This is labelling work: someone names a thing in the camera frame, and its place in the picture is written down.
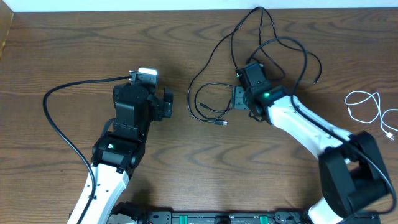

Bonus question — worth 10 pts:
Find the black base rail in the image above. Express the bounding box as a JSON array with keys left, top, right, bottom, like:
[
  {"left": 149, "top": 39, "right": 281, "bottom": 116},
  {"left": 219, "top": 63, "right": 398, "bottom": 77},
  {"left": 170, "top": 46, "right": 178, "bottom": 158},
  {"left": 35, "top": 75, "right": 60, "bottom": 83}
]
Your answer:
[{"left": 107, "top": 209, "right": 312, "bottom": 224}]

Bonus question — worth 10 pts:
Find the left camera black cable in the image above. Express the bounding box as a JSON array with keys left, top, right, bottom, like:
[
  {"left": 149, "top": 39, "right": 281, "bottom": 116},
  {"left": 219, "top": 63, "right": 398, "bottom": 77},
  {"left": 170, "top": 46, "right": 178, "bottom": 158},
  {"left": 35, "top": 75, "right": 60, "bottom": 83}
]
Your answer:
[{"left": 42, "top": 75, "right": 133, "bottom": 224}]

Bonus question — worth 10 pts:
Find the right camera black cable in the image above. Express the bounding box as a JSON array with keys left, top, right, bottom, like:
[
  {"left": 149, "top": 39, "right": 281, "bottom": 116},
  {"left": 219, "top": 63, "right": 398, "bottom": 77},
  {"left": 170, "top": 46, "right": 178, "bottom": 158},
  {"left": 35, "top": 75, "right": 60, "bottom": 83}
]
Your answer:
[{"left": 245, "top": 36, "right": 397, "bottom": 215}]

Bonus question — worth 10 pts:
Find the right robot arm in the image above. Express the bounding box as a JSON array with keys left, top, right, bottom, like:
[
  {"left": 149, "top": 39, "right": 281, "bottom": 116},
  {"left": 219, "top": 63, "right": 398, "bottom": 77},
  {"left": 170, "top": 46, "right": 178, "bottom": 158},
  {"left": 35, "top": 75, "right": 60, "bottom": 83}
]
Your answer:
[{"left": 233, "top": 62, "right": 396, "bottom": 223}]

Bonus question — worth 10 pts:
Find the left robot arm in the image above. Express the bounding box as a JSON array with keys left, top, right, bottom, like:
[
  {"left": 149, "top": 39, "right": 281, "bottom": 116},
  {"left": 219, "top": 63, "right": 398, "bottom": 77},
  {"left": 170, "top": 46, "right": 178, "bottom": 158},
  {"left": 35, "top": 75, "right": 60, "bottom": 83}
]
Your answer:
[{"left": 68, "top": 82, "right": 174, "bottom": 223}]

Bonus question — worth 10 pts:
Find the camera black cable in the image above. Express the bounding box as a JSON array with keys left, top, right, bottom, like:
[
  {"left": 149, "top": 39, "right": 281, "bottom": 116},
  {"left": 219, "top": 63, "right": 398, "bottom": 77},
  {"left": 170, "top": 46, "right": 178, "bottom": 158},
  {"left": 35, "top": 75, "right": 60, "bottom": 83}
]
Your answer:
[
  {"left": 245, "top": 36, "right": 397, "bottom": 215},
  {"left": 42, "top": 75, "right": 133, "bottom": 224}
]

